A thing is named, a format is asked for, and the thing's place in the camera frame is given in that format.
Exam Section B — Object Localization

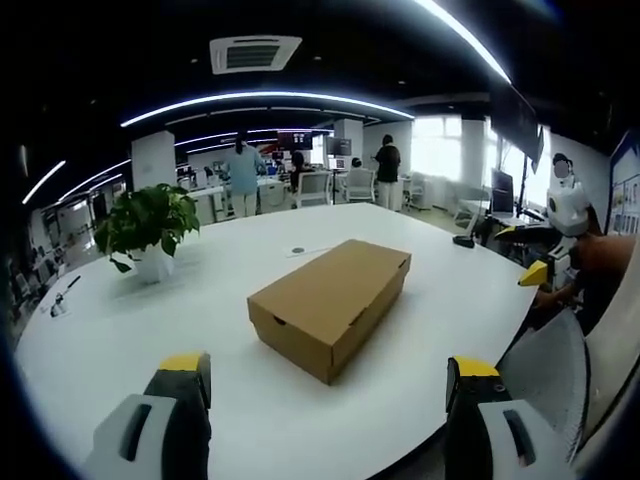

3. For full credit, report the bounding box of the wall poster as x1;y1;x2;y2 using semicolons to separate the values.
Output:
606;128;640;237

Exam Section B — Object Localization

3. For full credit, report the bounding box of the dark computer monitor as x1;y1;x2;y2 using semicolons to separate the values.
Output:
490;168;516;214

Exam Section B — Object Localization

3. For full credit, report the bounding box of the short ceiling light strip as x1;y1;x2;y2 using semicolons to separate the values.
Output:
21;159;67;205

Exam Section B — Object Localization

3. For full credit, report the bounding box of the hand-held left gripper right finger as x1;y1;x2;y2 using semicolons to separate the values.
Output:
444;355;577;480

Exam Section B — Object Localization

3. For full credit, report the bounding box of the bright ceiling light strip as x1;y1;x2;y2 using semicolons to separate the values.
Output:
413;0;514;85

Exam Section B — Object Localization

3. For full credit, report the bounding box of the long curved ceiling light strip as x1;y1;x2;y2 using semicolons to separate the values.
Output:
119;90;417;129

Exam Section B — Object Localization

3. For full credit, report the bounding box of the green potted plant white pot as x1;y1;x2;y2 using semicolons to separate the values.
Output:
93;182;203;285

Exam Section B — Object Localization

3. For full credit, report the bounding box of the white office chair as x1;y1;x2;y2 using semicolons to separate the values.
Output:
343;168;377;202
293;171;332;209

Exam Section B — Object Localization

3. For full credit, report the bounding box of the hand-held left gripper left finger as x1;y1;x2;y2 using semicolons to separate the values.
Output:
82;351;214;480

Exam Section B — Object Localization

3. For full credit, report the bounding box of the white office desk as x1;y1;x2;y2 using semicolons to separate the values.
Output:
187;178;287;224

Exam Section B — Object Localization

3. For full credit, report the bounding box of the ceiling air conditioner vent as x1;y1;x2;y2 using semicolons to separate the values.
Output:
209;35;304;76

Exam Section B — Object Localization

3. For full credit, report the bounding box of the small white object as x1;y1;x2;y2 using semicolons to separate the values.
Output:
48;291;72;320

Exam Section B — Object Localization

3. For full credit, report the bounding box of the large black hanging screen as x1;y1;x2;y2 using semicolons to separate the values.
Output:
488;83;545;175

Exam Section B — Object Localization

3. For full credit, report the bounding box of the brown cardboard shoe box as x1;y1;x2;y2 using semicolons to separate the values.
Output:
246;238;413;387

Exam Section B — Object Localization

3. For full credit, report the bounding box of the person's light clothing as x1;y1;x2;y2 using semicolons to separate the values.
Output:
574;294;640;480

